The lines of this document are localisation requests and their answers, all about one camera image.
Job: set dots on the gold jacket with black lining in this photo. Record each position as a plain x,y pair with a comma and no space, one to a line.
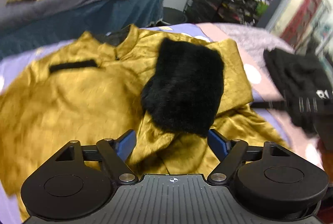
65,99

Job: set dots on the black knit garment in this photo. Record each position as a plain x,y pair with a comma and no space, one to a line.
294,67

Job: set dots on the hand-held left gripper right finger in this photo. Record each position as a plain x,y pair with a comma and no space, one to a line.
217,144

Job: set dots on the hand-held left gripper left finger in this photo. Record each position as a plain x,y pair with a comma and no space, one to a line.
126,144

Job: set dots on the black round stool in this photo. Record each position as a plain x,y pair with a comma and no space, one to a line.
174,15

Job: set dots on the purple floral bedsheet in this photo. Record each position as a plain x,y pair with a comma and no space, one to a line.
242,75

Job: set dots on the grey blanket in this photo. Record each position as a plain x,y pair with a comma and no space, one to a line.
52,8

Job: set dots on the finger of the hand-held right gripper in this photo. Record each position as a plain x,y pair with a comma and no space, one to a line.
270,105

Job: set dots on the grey-pink fuzzy blanket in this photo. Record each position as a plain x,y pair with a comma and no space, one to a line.
255,36

